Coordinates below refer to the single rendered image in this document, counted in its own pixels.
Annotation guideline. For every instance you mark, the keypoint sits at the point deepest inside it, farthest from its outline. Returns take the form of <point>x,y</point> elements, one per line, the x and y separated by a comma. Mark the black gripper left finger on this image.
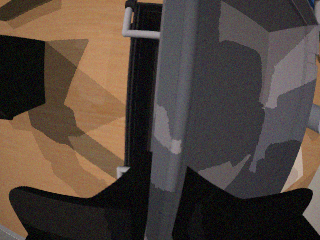
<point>119,212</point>

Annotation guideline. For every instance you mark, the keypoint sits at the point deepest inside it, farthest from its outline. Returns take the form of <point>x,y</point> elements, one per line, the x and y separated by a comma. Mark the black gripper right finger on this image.
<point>206,212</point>

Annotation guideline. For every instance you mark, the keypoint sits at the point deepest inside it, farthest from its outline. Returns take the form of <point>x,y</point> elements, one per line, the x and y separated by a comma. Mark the grey cylinder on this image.
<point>314,118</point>

